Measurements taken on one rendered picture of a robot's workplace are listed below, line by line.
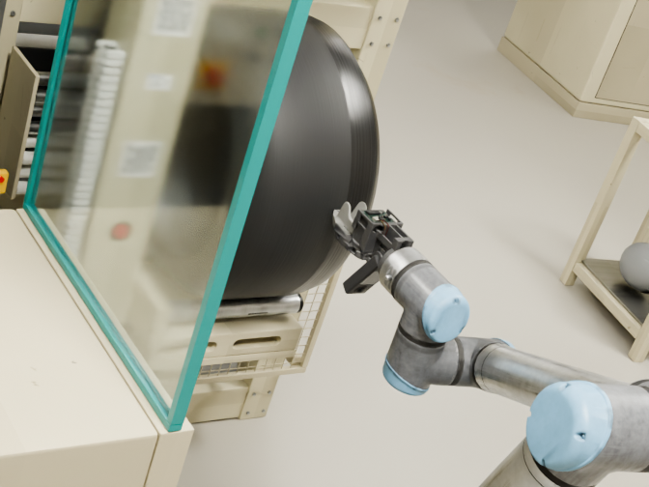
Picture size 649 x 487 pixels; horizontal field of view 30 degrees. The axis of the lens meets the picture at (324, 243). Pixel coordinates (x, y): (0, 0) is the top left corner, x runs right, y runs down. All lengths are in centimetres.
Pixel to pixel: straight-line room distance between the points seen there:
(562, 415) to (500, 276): 359
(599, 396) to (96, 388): 65
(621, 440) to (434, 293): 55
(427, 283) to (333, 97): 44
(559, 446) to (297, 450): 218
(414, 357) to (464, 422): 206
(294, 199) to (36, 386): 83
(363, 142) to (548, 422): 87
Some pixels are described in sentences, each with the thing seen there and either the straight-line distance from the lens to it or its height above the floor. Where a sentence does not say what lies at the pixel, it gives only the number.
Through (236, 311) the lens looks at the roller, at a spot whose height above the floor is 90.
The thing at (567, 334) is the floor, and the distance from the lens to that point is 497.
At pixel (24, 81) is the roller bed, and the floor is 116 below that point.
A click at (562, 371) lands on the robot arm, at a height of 130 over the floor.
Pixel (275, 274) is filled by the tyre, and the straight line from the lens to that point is 236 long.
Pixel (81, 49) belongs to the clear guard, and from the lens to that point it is 177.
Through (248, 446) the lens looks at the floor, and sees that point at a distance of 369.
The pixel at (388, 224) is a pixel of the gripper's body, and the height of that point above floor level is 129.
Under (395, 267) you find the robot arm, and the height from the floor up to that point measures 126.
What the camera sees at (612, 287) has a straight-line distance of 520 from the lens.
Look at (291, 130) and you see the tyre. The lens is 223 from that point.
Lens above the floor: 221
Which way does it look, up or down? 27 degrees down
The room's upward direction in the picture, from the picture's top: 19 degrees clockwise
